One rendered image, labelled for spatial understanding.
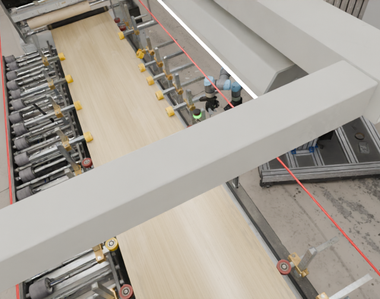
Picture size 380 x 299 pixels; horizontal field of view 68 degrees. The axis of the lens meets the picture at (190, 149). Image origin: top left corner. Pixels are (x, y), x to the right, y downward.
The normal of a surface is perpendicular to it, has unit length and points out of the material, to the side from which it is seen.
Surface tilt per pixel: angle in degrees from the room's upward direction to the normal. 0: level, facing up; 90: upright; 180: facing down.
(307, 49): 90
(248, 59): 61
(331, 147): 0
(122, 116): 0
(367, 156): 0
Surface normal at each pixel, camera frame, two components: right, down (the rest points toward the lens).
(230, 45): -0.84, 0.06
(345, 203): -0.11, -0.61
